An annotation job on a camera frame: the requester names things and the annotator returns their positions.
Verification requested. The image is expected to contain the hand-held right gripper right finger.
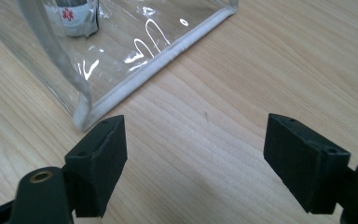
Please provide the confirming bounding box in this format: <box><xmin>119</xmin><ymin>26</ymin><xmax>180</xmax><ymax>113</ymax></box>
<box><xmin>263</xmin><ymin>113</ymin><xmax>351</xmax><ymax>216</ymax></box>

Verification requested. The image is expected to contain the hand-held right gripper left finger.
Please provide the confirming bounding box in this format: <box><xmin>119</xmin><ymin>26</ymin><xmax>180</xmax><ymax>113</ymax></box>
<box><xmin>64</xmin><ymin>114</ymin><xmax>129</xmax><ymax>218</ymax></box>

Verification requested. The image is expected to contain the clear plastic bag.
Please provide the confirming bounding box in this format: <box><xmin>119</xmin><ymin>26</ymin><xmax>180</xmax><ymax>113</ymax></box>
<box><xmin>0</xmin><ymin>0</ymin><xmax>240</xmax><ymax>133</ymax></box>

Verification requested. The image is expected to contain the white toy car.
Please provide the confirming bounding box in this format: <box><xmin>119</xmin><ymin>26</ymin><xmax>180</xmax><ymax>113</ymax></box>
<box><xmin>42</xmin><ymin>0</ymin><xmax>100</xmax><ymax>38</ymax></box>

